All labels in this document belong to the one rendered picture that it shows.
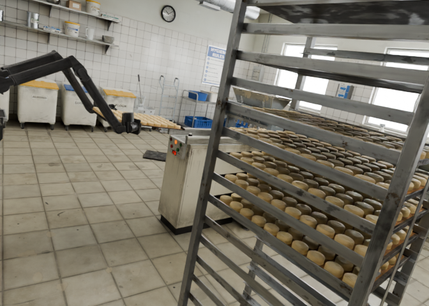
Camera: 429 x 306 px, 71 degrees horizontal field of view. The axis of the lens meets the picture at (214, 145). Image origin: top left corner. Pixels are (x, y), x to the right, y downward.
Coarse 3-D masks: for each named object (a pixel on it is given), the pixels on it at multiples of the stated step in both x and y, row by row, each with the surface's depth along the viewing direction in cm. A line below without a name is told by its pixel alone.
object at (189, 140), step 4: (188, 136) 239; (192, 136) 242; (188, 140) 237; (192, 140) 240; (196, 140) 242; (200, 140) 245; (204, 140) 247; (208, 140) 250; (220, 140) 258; (224, 140) 261; (228, 140) 264; (232, 140) 267
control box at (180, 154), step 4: (172, 136) 255; (172, 140) 254; (176, 140) 249; (180, 140) 247; (168, 144) 260; (172, 144) 254; (176, 144) 249; (184, 144) 241; (168, 148) 260; (172, 148) 254; (176, 148) 249; (180, 148) 245; (184, 148) 242; (176, 152) 249; (180, 152) 245; (184, 152) 244; (180, 156) 245; (184, 156) 245
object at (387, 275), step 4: (232, 192) 125; (216, 196) 119; (220, 196) 120; (400, 260) 99; (404, 260) 99; (408, 260) 100; (400, 264) 93; (392, 268) 93; (388, 272) 90; (384, 276) 88; (388, 276) 87; (376, 280) 85; (380, 280) 85; (384, 280) 85; (376, 284) 83; (380, 284) 83; (372, 288) 79; (376, 288) 81
